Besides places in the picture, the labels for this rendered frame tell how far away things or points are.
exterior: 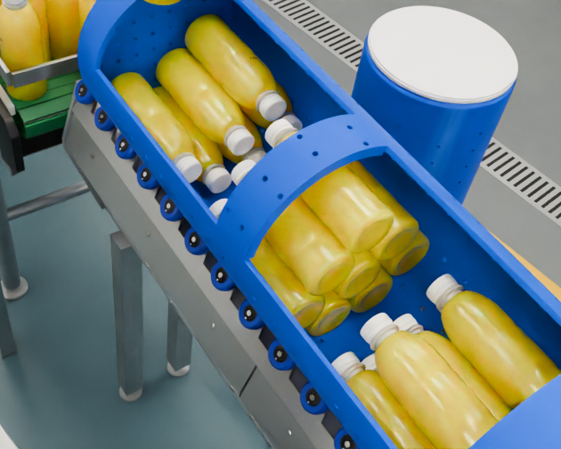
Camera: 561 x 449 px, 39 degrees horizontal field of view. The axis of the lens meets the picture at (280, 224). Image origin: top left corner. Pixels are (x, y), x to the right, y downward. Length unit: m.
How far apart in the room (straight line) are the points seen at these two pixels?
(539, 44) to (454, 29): 2.05
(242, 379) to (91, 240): 1.33
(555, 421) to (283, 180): 0.40
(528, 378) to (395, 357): 0.15
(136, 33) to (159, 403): 1.12
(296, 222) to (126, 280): 0.76
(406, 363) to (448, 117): 0.63
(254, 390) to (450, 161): 0.60
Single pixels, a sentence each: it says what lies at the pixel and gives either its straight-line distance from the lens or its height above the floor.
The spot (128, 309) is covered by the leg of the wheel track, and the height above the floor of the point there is 0.41.
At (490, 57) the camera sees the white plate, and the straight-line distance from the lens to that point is 1.53.
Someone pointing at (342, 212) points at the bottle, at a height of 1.18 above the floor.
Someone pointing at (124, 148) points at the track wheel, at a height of 0.96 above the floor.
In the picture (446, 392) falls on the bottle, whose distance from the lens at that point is 0.89.
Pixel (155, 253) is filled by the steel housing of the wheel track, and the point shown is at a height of 0.87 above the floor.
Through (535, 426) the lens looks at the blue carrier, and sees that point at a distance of 0.81.
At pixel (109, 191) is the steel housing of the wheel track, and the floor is 0.86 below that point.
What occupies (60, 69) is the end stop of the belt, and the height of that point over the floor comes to 0.96.
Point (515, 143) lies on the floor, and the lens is 3.04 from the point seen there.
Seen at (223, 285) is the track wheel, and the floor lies 0.96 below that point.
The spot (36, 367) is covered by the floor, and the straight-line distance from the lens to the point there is 2.20.
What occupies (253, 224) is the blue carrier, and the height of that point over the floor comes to 1.16.
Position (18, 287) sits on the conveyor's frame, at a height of 0.01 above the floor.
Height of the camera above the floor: 1.87
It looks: 48 degrees down
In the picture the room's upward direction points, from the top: 11 degrees clockwise
